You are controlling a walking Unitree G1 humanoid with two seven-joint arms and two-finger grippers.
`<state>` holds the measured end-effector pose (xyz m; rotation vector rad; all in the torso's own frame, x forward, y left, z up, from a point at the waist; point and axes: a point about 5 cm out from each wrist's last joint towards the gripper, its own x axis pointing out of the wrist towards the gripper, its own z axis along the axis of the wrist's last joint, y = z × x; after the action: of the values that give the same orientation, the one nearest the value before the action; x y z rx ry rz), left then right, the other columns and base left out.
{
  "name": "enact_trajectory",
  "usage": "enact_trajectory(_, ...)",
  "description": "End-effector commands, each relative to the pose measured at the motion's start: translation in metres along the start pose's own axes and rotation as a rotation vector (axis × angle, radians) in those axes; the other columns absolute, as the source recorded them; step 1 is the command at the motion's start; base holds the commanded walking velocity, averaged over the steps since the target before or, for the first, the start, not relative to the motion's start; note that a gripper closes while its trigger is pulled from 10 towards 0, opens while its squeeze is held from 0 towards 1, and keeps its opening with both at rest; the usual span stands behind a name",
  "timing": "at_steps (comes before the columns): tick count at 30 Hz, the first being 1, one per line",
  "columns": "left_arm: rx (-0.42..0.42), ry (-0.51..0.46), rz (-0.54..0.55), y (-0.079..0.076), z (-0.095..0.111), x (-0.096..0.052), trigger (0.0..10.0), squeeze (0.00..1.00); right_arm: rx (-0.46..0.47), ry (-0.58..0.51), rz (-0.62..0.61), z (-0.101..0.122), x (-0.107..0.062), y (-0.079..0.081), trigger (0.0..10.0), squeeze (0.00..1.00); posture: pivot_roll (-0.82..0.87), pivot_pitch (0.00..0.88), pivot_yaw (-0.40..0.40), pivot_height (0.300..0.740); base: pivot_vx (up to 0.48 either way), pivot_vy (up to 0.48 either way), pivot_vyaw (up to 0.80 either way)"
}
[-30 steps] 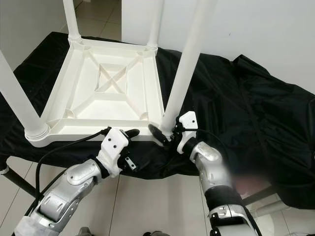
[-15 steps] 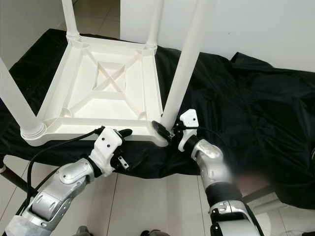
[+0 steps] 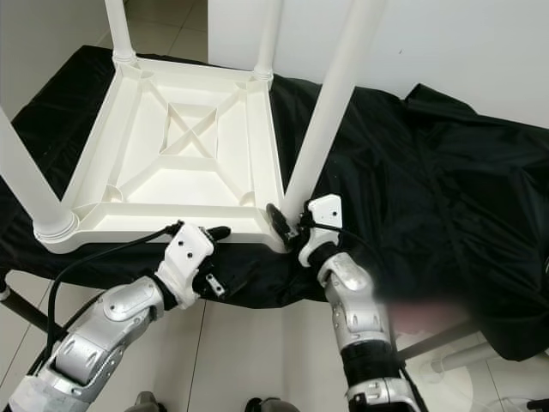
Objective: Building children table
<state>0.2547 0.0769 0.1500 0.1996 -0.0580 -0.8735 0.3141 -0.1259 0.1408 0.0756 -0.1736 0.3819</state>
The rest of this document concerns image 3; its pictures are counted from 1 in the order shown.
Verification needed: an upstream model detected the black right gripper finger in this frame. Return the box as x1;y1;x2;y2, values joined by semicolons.
266;203;297;241

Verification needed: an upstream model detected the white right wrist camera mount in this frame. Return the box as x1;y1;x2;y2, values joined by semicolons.
299;194;344;269

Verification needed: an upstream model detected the black cloth cover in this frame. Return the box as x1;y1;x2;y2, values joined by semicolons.
0;45;549;361

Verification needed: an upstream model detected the grey stand pole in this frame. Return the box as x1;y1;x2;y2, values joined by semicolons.
433;343;533;374

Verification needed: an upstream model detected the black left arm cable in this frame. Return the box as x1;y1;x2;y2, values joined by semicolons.
43;221;185;370

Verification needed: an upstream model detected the white plastic table top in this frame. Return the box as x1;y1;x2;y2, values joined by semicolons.
34;56;288;254

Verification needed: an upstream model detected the dark robot right foot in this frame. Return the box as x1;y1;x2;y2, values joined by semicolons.
244;397;305;412

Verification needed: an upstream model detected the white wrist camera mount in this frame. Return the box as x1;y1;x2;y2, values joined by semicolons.
154;225;217;308
299;194;344;269

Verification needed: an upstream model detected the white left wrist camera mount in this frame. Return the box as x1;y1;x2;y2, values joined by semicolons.
154;225;217;308

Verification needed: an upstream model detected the white round stand base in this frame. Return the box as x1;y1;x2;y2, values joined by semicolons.
403;335;541;412

